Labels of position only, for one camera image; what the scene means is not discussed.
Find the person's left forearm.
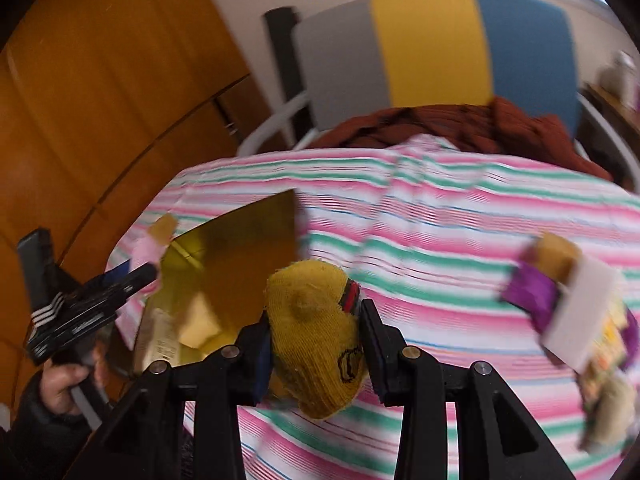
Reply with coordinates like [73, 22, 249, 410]
[0, 372, 108, 480]

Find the grey yellow blue chair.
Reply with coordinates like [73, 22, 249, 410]
[292, 0, 583, 136]

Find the white box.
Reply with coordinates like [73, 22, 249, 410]
[542, 255, 621, 373]

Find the wooden side desk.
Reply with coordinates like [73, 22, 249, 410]
[582, 84, 640, 128]

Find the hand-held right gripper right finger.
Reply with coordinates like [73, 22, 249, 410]
[359, 298, 576, 480]

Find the red-brown cloth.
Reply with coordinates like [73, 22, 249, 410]
[307, 97, 613, 181]

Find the purple packet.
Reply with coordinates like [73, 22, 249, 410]
[500, 260, 558, 336]

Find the gold box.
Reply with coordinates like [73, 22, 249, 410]
[107, 189, 301, 378]

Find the striped pink green cloth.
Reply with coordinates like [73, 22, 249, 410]
[107, 135, 640, 480]

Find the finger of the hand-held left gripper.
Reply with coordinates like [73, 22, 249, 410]
[81, 263, 160, 312]
[101, 262, 134, 284]

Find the wooden wardrobe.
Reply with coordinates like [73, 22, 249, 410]
[0, 0, 281, 411]

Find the black post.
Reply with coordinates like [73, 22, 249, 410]
[264, 7, 313, 143]

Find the pink item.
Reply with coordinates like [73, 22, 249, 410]
[131, 237, 164, 269]

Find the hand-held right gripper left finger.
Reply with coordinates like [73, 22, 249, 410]
[65, 319, 275, 480]

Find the white carton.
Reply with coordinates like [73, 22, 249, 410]
[600, 50, 639, 107]

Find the tan sponge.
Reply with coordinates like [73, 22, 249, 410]
[532, 232, 583, 283]

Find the white tube frame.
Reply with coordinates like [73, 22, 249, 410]
[236, 91, 321, 157]

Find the beige plush toy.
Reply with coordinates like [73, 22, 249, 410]
[580, 375, 636, 453]

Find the yellowish packet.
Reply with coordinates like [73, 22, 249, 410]
[134, 307, 182, 376]

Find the yellow knitted plush toy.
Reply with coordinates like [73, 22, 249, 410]
[265, 259, 373, 421]

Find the small purple item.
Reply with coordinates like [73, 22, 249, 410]
[621, 310, 640, 357]

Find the yellow noodle packet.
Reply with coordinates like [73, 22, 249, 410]
[575, 300, 636, 411]

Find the person's left hand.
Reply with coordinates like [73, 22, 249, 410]
[42, 361, 94, 417]

